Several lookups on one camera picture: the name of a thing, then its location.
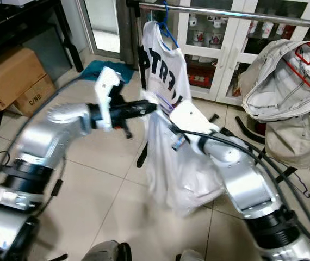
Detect purple plastic hanger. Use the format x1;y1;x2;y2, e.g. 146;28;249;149
155;91;177;115

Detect thin white garment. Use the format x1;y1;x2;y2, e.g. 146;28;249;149
141;90;229;218

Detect blue plastic hanger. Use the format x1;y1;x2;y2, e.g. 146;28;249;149
156;2;180;51

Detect red plastic hanger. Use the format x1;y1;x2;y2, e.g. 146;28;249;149
283;19;310;93

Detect black clothes rack pole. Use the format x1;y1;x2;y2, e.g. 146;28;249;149
134;46;149;168

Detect teal cloth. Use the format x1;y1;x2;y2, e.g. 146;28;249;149
80;60;134;83

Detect white T-shirt black letters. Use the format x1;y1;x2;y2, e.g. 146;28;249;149
141;21;193;107

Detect grey curtain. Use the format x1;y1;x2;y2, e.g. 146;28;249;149
116;0;142;66

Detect small printed cardboard box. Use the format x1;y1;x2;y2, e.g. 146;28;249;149
14;75;57;117

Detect white framed glass door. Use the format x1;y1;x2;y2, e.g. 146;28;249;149
76;0;120;58

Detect white glass door cabinet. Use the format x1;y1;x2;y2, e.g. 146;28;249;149
136;0;310;107

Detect beige jacket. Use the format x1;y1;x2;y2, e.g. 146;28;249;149
238;38;310;169

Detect grey right robot foot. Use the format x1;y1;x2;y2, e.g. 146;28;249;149
174;249;204;261

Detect grey robot foot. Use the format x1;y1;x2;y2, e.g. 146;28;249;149
174;249;204;261
82;241;131;261

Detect large plain cardboard box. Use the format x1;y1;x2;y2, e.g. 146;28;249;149
0;46;44;112

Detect grey left robot foot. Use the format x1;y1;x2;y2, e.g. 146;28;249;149
82;241;131;261

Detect black desk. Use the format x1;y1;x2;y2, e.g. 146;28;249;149
0;0;84;71

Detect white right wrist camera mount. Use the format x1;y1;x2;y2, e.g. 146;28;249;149
169;100;221;144

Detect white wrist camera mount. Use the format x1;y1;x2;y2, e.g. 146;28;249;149
169;100;221;144
94;66;121;131

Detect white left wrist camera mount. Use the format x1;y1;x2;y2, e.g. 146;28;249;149
94;66;121;131

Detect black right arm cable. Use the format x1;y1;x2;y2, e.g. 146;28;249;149
179;129;310;256

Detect metal clothes rack rail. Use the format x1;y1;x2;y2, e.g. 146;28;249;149
127;0;310;28

